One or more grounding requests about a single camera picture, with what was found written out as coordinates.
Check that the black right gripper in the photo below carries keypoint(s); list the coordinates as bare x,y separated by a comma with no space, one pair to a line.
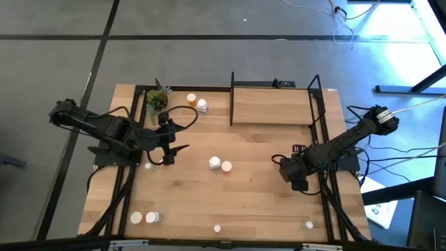
292,169

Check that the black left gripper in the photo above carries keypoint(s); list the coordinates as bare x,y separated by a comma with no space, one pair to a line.
169,134

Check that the white melatonin supplement bottle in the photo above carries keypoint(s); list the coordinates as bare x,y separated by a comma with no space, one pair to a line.
153,217
215,162
202,105

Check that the orange pill bottle white cap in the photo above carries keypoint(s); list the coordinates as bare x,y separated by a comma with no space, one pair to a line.
226,166
136,217
191,99

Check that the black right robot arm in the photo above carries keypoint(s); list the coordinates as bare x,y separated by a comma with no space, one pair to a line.
348,137

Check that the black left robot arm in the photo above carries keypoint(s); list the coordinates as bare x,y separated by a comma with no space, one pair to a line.
104,127

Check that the small green vial white cap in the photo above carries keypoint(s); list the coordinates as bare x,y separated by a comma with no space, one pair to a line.
308,224
149,166

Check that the potted succulent plant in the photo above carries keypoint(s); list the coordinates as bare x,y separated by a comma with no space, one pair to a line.
157,100

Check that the white printed paper bag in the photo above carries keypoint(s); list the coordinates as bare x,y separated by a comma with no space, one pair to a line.
380,209

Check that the black desk beam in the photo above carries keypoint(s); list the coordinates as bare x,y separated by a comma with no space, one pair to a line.
393,191

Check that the grey desk foot bar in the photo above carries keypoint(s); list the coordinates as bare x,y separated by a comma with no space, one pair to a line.
400,89

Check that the black box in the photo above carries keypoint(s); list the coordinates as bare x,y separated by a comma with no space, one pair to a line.
426,223

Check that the grey panel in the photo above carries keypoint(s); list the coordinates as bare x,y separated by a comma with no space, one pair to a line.
440,167

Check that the black gantry bar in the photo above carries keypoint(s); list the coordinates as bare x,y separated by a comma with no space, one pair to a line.
52,247

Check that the black desk leg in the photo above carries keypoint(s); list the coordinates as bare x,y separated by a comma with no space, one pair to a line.
430,79

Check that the black floor plug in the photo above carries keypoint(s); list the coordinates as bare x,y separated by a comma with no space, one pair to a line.
337,9

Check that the dark floor object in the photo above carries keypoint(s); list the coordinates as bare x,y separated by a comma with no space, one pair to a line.
10,161

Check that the wooden shelf black frame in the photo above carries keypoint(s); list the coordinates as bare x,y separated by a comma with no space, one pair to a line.
271,104

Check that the silver aluminium extrusion bracket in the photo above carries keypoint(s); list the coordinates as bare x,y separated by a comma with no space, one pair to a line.
129,242
320,247

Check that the black bracket white label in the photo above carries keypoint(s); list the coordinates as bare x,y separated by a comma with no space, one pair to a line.
285,83

